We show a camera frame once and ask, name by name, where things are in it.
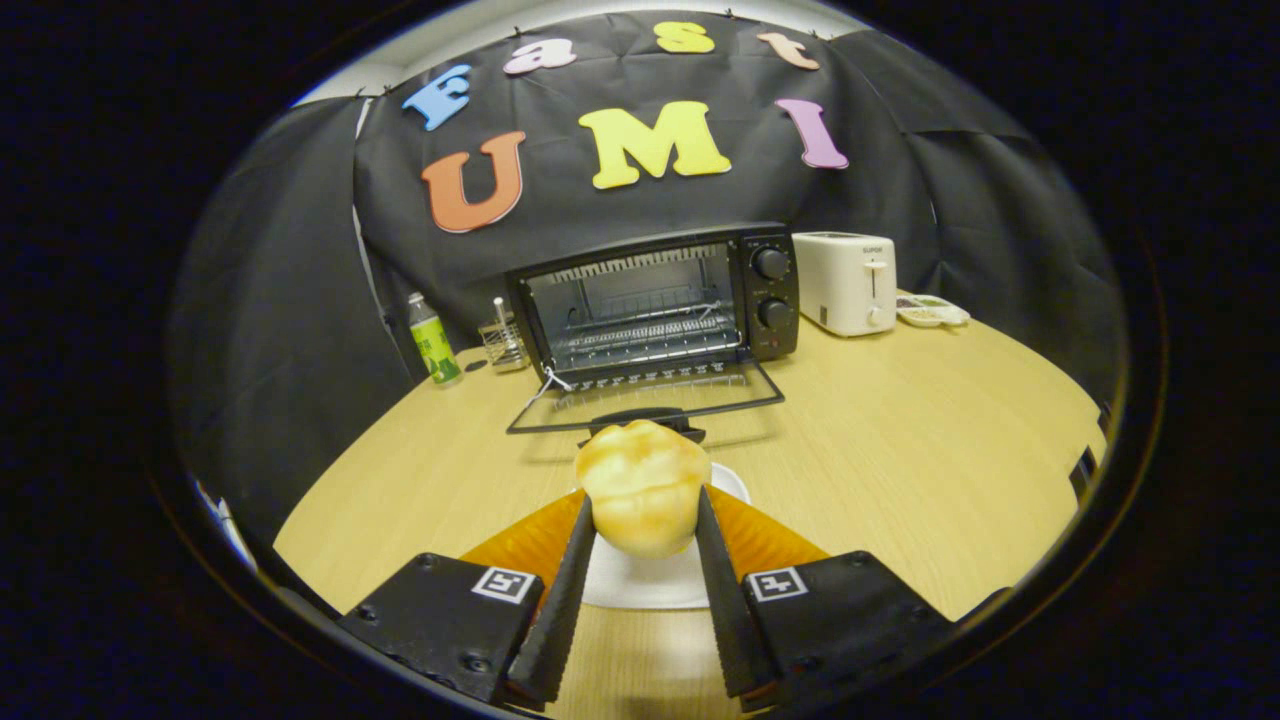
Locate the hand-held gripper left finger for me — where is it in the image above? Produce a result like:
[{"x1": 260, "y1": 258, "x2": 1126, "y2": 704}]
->
[{"x1": 335, "y1": 489, "x2": 599, "y2": 714}]

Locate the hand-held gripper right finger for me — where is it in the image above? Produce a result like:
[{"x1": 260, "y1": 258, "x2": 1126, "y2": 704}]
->
[{"x1": 694, "y1": 485, "x2": 961, "y2": 714}]

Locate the golden bread bun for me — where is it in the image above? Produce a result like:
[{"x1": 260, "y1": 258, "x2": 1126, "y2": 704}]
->
[{"x1": 573, "y1": 419, "x2": 714, "y2": 560}]

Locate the black toaster oven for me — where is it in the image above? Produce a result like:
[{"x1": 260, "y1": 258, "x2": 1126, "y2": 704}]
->
[{"x1": 504, "y1": 221, "x2": 802, "y2": 447}]

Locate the white pop-up toaster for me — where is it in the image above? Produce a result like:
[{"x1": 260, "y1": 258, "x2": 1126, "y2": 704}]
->
[{"x1": 791, "y1": 231, "x2": 899, "y2": 339}]

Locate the white plate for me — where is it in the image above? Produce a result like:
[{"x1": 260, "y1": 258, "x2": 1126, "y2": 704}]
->
[{"x1": 579, "y1": 461, "x2": 752, "y2": 612}]

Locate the green label plastic bottle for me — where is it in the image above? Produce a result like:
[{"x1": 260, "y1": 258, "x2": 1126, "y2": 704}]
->
[{"x1": 407, "y1": 291, "x2": 465, "y2": 388}]

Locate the small white condiment dish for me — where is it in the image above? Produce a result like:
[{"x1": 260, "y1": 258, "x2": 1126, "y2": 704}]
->
[{"x1": 894, "y1": 293, "x2": 972, "y2": 330}]

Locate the wire mesh basket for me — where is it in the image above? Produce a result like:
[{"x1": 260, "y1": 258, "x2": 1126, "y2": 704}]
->
[{"x1": 477, "y1": 296, "x2": 532, "y2": 375}]

